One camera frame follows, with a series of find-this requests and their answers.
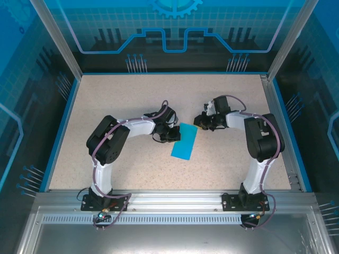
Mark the blue paper sheet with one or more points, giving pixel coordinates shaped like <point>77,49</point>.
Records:
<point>185,144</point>

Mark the aluminium frame post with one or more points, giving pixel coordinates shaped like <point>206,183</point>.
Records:
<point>292,39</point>
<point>57,39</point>

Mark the steel sheet tray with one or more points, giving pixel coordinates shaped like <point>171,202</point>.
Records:
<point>169,238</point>

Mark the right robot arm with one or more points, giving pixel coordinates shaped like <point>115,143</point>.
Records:
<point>235,120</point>

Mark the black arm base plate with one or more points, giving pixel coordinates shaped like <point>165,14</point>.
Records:
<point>228,203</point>
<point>88,207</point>

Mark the aluminium mounting rail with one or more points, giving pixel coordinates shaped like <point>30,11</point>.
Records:
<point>174,198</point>

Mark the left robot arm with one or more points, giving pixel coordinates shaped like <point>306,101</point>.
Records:
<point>140,127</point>

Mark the aluminium side rail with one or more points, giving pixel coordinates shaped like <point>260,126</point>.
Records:
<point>278,127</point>

